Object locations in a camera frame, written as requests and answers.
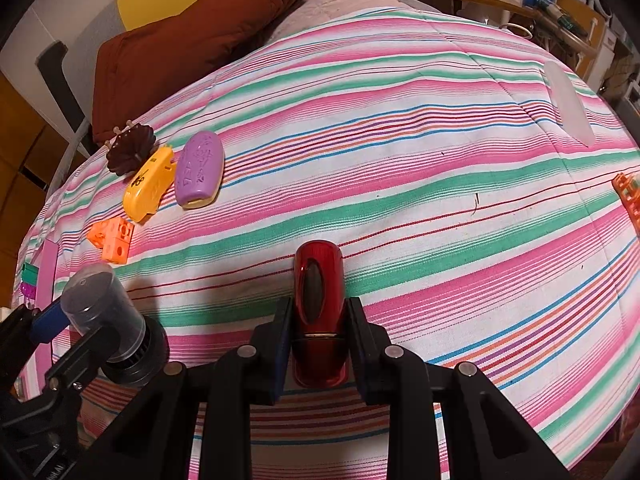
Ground grey cylinder black base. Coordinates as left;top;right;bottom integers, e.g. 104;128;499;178
61;262;169;388

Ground red metallic capsule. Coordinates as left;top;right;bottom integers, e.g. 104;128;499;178
292;240;347;389

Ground orange cube blocks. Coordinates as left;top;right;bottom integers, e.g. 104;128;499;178
87;217;134;264

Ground purple oval toy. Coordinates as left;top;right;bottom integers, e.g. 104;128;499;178
175;130;226;209

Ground dark brown flower piece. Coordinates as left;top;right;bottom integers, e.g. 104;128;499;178
106;124;156;177

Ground magenta perforated cup toy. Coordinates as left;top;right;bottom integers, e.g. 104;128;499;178
20;282;36;301

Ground teal cylinder toy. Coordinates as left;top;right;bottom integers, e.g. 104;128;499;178
21;262;38;286

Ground white pink-edged tray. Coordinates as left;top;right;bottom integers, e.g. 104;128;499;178
21;238;58;399

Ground yellow orange oval toy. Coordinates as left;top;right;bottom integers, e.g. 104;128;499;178
122;145;176;223

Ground wooden wardrobe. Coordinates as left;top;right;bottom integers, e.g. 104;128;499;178
0;78;68;307

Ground orange grid basket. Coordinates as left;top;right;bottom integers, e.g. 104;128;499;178
612;172;640;236

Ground pink green striped bedspread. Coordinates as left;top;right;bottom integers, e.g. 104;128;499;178
12;6;640;480

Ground black rolled mat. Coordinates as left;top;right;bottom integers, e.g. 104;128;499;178
36;41;86;132

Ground dark red cushion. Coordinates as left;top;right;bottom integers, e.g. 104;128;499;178
91;0;298;144

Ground wooden side table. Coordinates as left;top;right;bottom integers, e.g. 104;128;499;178
366;0;601;76

